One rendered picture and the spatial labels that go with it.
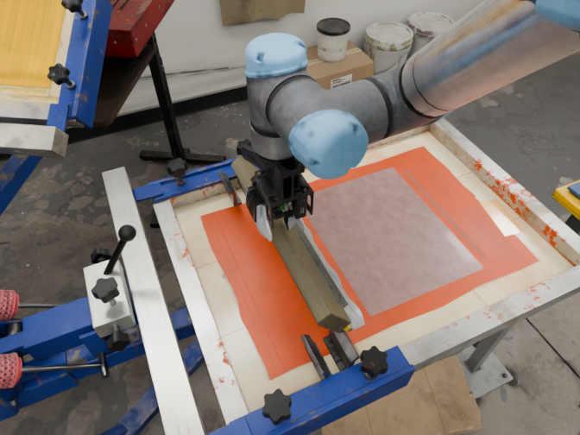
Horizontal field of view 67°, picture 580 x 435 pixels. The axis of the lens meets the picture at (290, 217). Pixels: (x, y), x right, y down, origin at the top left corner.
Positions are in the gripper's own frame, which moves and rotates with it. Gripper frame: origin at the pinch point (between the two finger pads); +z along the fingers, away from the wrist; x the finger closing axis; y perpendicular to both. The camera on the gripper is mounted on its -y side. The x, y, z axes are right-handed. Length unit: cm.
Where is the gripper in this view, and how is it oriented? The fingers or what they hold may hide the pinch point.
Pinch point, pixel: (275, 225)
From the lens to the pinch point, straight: 79.5
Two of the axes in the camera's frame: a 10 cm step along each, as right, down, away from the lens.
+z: 0.0, 6.6, 7.5
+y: 4.1, 6.8, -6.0
